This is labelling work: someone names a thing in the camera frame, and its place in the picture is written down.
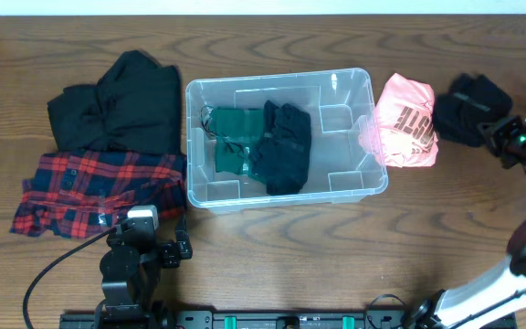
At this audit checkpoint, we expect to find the black cloth with tape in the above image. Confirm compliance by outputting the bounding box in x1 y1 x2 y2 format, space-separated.
432 74 513 147

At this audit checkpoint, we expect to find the pink printed t-shirt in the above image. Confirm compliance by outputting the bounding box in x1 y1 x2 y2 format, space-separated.
357 73 438 167

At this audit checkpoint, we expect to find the red navy plaid shirt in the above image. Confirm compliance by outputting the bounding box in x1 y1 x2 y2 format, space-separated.
10 151 187 239

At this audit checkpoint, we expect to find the dark navy garment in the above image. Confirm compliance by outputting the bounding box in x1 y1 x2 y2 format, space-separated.
249 101 312 196

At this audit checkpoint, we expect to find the clear plastic storage bin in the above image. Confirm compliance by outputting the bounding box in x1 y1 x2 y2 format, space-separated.
185 68 388 213

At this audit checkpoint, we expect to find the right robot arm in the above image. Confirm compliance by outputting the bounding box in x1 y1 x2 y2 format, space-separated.
401 116 526 329

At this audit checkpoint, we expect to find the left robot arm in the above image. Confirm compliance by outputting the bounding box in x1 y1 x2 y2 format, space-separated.
94 206 193 328

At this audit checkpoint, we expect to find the dark green folded garment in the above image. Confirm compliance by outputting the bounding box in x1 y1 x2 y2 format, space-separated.
201 105 265 183

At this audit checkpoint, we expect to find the black folded garment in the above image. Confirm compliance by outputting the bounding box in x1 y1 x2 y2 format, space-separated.
47 50 182 154

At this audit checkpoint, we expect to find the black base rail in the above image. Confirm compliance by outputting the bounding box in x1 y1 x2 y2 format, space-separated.
59 308 518 329

